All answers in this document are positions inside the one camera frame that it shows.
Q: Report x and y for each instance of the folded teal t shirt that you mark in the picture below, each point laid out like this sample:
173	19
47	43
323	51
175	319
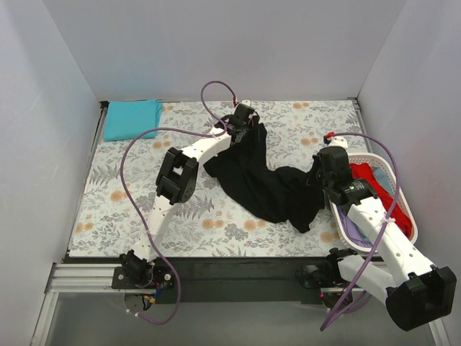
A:
126	120

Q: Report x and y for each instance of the red t shirt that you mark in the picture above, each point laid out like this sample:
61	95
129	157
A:
364	171

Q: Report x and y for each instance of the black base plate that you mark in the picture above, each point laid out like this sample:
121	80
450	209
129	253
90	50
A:
232	279

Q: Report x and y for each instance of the floral tablecloth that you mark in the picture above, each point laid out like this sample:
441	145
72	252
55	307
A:
210	223

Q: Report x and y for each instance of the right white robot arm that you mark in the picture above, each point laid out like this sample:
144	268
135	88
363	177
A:
413	289

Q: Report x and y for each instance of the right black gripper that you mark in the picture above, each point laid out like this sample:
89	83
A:
320	174

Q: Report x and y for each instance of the black t shirt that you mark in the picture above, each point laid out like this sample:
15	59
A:
276	196

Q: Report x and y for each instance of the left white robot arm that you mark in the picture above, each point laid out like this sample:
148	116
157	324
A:
175	185

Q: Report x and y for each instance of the blue t shirt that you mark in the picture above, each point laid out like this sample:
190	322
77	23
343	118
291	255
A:
381	177

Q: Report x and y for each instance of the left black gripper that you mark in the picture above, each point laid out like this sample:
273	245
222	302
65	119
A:
237	129

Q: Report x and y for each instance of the aluminium frame rail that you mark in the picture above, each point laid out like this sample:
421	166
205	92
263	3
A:
81	308

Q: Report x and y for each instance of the lilac t shirt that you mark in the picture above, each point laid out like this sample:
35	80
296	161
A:
353	232

